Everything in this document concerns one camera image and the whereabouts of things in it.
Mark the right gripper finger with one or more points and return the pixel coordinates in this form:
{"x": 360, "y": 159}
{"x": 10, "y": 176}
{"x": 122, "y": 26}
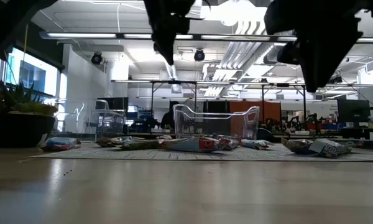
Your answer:
{"x": 320, "y": 65}

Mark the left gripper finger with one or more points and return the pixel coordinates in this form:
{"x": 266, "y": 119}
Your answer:
{"x": 169, "y": 45}

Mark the white blue granola bar wrapper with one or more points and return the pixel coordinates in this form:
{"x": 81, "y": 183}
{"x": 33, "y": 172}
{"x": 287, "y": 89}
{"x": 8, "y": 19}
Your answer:
{"x": 329, "y": 148}
{"x": 255, "y": 144}

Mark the red chocolate chip granola bar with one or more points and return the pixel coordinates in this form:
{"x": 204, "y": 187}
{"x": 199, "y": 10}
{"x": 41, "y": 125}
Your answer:
{"x": 189, "y": 145}

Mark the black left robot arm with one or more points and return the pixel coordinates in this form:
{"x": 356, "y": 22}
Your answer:
{"x": 6, "y": 18}

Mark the black background robot arm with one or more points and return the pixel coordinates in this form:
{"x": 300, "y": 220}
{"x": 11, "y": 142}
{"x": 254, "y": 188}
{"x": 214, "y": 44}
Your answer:
{"x": 312, "y": 119}
{"x": 293, "y": 123}

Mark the black monitor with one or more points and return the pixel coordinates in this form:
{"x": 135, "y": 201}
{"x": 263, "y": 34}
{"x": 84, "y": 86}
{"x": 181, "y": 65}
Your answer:
{"x": 353, "y": 110}
{"x": 112, "y": 102}

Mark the orange partition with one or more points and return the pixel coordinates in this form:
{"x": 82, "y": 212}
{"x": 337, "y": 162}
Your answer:
{"x": 270, "y": 112}

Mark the person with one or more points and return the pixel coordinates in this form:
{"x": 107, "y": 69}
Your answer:
{"x": 169, "y": 118}

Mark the black beam with light strips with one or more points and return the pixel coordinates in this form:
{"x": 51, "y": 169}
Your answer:
{"x": 81, "y": 35}

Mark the clear plastic bin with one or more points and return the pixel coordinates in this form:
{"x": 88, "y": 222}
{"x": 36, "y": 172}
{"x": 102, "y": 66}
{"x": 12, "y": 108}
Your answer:
{"x": 110, "y": 124}
{"x": 211, "y": 124}

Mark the grey woven placemat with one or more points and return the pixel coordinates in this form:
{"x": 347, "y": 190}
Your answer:
{"x": 236, "y": 155}

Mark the succulent plant in black pot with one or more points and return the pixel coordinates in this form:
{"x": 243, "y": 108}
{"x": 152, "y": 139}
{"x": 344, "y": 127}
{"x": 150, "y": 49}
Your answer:
{"x": 18, "y": 130}

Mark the round black camera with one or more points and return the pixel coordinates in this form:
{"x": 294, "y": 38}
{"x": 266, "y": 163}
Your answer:
{"x": 96, "y": 58}
{"x": 199, "y": 55}

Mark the black background station frame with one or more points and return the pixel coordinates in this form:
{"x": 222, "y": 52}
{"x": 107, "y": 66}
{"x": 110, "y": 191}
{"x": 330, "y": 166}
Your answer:
{"x": 174, "y": 82}

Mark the silver ventilation duct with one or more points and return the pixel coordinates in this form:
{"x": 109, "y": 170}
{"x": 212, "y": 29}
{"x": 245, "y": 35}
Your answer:
{"x": 270, "y": 54}

